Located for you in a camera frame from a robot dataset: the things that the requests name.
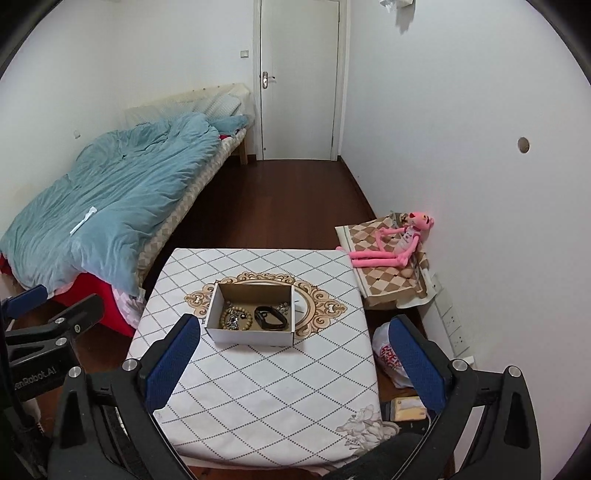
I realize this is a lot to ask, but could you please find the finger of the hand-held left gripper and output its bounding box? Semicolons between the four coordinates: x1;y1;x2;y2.
0;285;49;320
4;294;105;348

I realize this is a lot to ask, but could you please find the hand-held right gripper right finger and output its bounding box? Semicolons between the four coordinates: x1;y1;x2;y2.
389;315;541;480

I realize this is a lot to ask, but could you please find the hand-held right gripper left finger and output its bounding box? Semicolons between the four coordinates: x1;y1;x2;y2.
48;314;201;480

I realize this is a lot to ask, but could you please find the wooden bead bracelet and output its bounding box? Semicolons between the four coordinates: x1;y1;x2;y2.
220;302;254;331

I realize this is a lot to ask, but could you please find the cardboard box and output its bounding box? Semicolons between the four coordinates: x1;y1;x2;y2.
204;281;296;347

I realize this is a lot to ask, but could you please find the black smart band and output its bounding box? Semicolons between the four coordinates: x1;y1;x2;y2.
254;306;288;331

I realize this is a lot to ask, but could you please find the white plastic bag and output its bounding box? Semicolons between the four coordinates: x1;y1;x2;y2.
373;323;416;389

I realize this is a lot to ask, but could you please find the red blanket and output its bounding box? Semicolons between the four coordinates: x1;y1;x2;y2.
0;254;139;340

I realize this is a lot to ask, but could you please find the yellow packet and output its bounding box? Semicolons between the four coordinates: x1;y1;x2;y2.
392;396;430;422

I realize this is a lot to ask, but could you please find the white power strip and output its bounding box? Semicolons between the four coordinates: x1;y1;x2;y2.
436;295;467;356

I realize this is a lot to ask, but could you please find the pink checkered sheet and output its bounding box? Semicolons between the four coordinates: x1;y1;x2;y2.
111;286;145;329

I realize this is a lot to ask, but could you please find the brown checkered cushion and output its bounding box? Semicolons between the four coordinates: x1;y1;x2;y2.
335;211;439;309

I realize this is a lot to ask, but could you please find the white strip tag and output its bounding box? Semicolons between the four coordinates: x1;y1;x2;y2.
70;208;98;236

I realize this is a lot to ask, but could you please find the diamond patterned white tablecloth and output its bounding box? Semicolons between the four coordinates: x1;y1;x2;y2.
126;248;400;472

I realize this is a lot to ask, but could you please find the light blue duvet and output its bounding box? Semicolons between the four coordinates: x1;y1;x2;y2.
0;113;250;289

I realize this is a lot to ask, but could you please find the pink panther plush toy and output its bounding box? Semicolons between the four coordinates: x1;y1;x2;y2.
349;211;435;268

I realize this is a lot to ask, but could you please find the white pillow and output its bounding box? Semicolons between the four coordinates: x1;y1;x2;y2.
124;83;252;127

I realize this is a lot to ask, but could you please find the white door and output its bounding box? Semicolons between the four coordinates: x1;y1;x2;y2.
261;0;340;161

